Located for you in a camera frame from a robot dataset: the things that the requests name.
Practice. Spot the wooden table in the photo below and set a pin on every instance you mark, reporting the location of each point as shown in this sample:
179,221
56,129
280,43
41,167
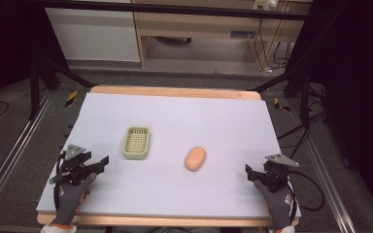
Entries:
175,91

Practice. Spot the person's left hand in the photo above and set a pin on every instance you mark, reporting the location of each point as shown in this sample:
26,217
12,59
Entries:
71,197

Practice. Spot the person's right hand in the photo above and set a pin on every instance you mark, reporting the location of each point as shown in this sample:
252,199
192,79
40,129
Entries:
278,204

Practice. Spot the white foam mat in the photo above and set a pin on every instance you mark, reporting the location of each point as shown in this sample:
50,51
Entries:
181,129

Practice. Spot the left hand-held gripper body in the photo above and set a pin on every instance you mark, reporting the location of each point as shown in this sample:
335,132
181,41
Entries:
74,165

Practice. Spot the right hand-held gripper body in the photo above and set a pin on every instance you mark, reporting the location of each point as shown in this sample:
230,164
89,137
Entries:
277,171

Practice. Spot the metal floor rail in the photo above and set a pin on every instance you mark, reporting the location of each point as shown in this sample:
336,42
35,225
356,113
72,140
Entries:
16,152
327,181

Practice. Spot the black metal stand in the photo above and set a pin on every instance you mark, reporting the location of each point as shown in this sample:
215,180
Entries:
296,81
42,77

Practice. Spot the black metal frame bar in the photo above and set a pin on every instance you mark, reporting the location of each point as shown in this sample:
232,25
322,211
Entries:
175,9

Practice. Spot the pale green soap dish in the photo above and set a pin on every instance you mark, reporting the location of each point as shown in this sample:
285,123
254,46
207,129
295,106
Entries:
136,143

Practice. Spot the light wooden desk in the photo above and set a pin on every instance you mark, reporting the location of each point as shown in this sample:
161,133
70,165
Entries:
200,22

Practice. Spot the orange soap bar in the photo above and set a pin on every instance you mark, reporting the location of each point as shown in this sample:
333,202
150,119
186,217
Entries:
195,158

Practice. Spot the white power strip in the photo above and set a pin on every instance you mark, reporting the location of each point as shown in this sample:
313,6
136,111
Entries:
265,4

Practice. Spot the white cabinet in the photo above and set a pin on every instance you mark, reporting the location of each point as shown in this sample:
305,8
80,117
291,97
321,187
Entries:
94,35

